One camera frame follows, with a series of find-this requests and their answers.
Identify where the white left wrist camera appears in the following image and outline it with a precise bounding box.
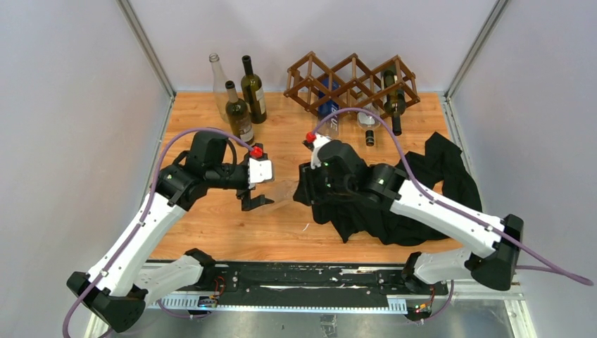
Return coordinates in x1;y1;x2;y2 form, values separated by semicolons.
248;158;275;184

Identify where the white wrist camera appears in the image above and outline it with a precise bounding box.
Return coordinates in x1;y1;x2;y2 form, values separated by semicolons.
303;132;332;169
248;158;275;184

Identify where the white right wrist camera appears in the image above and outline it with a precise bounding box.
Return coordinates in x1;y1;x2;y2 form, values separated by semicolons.
303;132;332;169

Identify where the tall clear glass bottle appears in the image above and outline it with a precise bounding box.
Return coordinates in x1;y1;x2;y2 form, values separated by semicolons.
209;53;229;123

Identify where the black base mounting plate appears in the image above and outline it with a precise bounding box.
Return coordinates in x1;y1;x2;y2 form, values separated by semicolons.
215;261;448;308

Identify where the brown wooden wine rack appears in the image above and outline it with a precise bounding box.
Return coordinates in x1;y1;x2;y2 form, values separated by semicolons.
284;51;420;116

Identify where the aluminium frame rail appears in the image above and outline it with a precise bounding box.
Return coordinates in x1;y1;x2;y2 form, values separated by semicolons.
84;261;537;338

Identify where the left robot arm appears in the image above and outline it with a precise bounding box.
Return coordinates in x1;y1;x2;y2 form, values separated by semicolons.
67;127;274;333

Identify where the small clear glass bottle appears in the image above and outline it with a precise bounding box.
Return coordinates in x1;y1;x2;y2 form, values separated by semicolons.
263;180;299;208

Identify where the black cloth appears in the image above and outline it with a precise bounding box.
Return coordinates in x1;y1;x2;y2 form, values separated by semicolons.
309;133;489;246

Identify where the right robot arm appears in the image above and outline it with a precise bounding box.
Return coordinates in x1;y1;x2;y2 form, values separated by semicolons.
294;134;524;293

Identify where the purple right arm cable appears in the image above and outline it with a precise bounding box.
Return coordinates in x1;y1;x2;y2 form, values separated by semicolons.
305;107;594;325

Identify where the blue labelled clear bottle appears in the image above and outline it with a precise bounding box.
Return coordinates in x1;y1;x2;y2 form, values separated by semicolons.
318;99;340;139

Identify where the brown bottle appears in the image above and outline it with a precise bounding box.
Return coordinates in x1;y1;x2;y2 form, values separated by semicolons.
225;80;254;144

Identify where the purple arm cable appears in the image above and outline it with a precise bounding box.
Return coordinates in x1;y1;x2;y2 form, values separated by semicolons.
305;107;594;325
61;127;263;338

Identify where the dark green wine bottle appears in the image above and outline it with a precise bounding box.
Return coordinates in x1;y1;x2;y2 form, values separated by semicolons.
241;55;267;124

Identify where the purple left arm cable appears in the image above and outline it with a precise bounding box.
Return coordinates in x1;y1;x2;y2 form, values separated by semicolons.
61;127;263;338

